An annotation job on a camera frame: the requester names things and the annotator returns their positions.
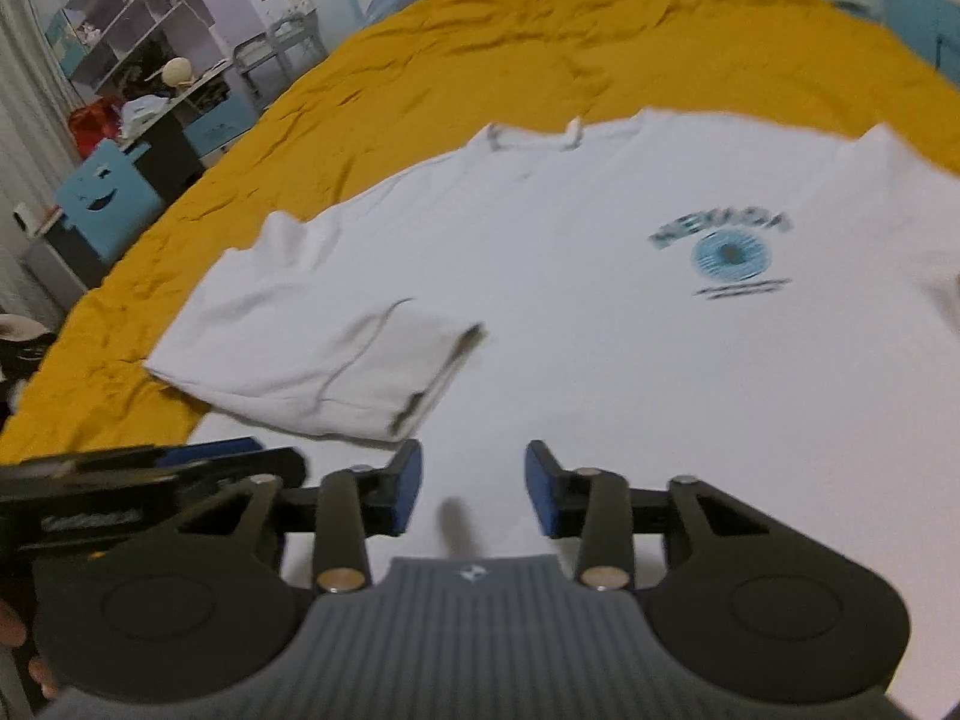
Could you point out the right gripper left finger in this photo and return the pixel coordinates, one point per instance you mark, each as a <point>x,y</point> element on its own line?
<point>356,504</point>

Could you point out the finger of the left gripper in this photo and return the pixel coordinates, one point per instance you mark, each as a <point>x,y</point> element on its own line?
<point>184,454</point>

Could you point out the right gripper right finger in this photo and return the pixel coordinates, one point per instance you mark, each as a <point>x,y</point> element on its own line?
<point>589,505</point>

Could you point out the white Nevada sweatshirt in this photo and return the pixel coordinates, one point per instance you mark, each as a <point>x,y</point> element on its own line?
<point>771,309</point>

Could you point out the left hand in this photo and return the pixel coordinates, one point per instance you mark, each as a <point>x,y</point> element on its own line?
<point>15,635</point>

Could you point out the blue smiley face chair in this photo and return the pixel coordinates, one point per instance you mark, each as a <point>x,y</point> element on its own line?
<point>108,200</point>

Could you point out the study desk with drawers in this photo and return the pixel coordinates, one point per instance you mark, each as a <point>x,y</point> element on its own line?
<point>179,138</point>

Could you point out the white plastic bag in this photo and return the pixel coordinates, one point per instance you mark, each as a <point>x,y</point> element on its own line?
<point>137,112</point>

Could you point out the red bag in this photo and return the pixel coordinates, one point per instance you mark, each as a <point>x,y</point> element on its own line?
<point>91,124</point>

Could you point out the cream round ball lamp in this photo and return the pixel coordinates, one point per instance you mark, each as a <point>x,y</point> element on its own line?
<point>178,73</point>

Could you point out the grey metal rolling cart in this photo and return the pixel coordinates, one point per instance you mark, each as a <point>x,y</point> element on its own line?
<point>294,31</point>

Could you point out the white blue bookshelf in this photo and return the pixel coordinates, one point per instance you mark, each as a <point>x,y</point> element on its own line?
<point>107,47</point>

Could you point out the mustard yellow quilt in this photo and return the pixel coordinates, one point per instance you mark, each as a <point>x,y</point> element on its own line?
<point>420,84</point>

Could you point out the blue white wardrobe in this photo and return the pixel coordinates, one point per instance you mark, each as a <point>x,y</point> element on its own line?
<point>922,7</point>

